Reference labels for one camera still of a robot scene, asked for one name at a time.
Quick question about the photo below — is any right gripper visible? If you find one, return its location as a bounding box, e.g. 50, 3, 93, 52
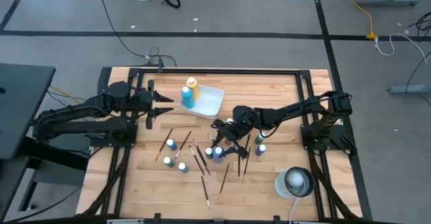
211, 105, 261, 159

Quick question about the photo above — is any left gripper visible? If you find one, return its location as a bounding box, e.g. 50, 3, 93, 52
136, 79, 175, 130

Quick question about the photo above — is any large periwinkle paint bottle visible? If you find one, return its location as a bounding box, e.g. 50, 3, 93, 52
211, 145, 226, 164

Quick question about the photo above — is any large teal paint bottle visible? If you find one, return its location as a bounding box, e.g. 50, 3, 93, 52
180, 85, 195, 110

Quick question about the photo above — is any thin dark-handled paintbrush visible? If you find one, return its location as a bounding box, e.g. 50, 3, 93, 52
193, 145, 212, 176
188, 145, 206, 176
192, 139, 207, 167

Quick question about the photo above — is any large yellow paint bottle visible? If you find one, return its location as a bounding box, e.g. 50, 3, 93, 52
186, 77, 200, 100

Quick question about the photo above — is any white plastic bin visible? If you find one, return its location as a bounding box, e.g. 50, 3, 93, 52
178, 84, 225, 120

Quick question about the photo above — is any thick grey silver-ferrule paintbrush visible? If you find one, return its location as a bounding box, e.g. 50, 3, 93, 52
200, 175, 211, 210

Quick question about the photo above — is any white mug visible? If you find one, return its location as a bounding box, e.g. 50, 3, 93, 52
274, 165, 315, 199

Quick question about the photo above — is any black desk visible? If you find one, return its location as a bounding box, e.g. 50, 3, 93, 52
0, 62, 89, 223

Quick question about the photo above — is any white lamp cable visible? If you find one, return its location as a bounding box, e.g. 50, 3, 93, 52
288, 196, 300, 224

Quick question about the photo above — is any thin yellow cable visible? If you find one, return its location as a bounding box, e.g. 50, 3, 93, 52
49, 85, 87, 104

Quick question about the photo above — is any long black floor cable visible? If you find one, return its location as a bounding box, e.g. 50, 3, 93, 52
96, 0, 178, 69

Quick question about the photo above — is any white floor cable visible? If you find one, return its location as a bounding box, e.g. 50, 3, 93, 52
374, 32, 429, 67

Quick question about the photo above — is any yellow extension cord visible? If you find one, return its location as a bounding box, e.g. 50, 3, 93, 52
347, 0, 378, 40

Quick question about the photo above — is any black cable bundle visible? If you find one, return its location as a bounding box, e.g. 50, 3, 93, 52
407, 11, 431, 38

